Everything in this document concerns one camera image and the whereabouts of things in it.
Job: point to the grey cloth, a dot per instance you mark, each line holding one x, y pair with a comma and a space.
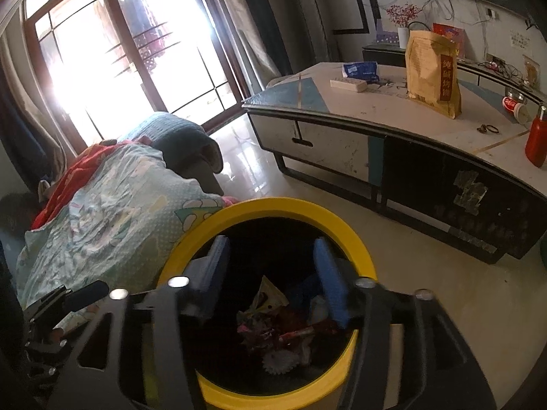
44, 188

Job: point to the black green snack packet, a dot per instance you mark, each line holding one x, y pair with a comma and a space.
256, 329

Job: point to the purple box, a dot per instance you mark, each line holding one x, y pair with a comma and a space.
386, 37

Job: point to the wall socket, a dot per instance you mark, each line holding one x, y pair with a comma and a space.
492, 13

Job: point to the red drink can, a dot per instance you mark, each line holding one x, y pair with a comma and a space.
513, 106

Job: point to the hanging laundry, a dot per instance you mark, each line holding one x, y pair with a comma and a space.
147, 30

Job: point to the brown framed glass door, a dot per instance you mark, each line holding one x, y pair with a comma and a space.
128, 72

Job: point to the red card box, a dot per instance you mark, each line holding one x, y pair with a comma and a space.
453, 34

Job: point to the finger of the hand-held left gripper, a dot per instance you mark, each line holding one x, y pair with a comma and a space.
49, 305
92, 294

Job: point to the yellow rimmed black trash bin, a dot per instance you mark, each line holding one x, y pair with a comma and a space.
273, 209

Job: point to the small glass bowl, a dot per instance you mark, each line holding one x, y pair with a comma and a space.
517, 92

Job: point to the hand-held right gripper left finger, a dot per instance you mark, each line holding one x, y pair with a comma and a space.
213, 273

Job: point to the yellow snack bag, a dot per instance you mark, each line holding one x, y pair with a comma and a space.
532, 70

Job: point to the white wall sticker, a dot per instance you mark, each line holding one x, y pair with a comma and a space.
520, 40

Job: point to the dark curtain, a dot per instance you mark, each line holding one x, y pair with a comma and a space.
25, 128
265, 21

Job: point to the white vase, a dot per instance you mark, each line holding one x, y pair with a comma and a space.
403, 38

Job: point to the light blue cartoon blanket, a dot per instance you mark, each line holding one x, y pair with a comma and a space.
119, 222

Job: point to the white coffee table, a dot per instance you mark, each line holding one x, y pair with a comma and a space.
342, 136

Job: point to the black television cabinet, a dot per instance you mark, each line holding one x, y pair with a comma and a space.
382, 53

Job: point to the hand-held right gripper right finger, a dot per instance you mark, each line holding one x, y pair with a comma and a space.
333, 282

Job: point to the yellow paper food bag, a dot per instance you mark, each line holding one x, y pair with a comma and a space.
431, 77

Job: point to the blue quilted sofa cover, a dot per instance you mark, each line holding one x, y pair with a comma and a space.
179, 132

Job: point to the yellow snack wrapper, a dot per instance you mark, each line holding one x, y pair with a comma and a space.
268, 297

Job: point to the blue tissue packet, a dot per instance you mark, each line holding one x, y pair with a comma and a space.
361, 71

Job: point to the red squeeze bottle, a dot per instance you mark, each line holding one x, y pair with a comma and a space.
537, 141

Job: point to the red flowered blanket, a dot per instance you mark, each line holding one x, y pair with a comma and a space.
72, 179

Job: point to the grey standing air conditioner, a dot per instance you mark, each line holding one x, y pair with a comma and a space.
314, 8

